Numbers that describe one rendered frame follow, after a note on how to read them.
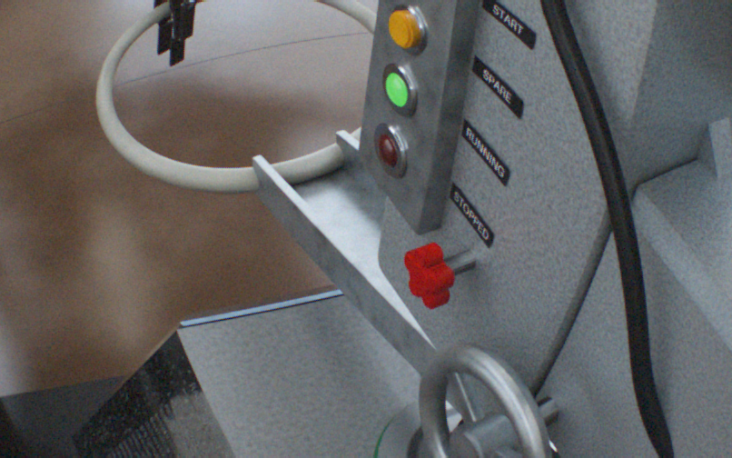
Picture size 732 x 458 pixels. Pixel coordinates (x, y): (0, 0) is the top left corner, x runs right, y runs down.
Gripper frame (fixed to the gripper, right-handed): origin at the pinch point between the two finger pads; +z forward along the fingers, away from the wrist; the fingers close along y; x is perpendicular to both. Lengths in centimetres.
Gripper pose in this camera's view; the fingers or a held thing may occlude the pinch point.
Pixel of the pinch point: (171, 44)
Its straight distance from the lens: 144.1
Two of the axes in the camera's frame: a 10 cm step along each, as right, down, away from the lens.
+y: 6.8, 6.2, -4.0
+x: 7.3, -4.8, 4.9
